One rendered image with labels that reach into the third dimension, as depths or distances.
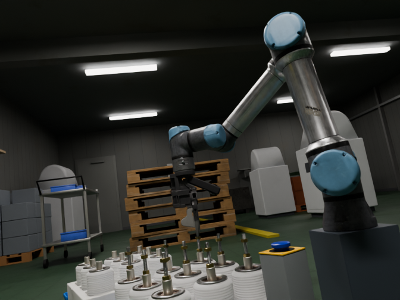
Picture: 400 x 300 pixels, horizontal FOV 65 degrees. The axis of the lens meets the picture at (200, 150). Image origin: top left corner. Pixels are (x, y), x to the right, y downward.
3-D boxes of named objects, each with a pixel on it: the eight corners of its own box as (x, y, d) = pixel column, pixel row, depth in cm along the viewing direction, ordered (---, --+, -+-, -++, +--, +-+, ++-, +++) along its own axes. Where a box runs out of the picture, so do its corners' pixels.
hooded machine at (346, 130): (351, 210, 482) (331, 119, 506) (381, 210, 416) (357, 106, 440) (306, 217, 471) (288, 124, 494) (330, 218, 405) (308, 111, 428)
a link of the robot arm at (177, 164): (193, 159, 111) (193, 156, 103) (195, 172, 111) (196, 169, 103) (172, 162, 111) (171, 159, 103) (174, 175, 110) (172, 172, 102)
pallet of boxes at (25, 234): (9, 258, 510) (7, 196, 527) (54, 251, 521) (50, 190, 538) (-26, 270, 411) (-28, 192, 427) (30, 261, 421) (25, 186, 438)
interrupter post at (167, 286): (165, 293, 71) (163, 278, 72) (175, 293, 71) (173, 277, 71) (161, 297, 69) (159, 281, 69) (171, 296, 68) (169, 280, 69)
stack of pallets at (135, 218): (227, 229, 467) (217, 166, 482) (240, 234, 378) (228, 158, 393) (137, 243, 450) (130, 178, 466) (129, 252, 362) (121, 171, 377)
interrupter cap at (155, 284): (167, 282, 82) (167, 279, 82) (154, 291, 75) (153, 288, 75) (141, 284, 84) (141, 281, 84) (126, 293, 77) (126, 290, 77)
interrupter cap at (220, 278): (234, 278, 76) (233, 275, 76) (212, 287, 71) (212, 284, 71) (212, 276, 81) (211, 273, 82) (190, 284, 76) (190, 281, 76)
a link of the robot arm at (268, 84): (295, 36, 112) (210, 141, 124) (290, 22, 103) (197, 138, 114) (321, 53, 108) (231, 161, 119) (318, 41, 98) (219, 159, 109)
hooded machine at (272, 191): (255, 218, 611) (243, 153, 632) (283, 213, 622) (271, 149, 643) (266, 219, 548) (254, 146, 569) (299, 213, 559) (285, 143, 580)
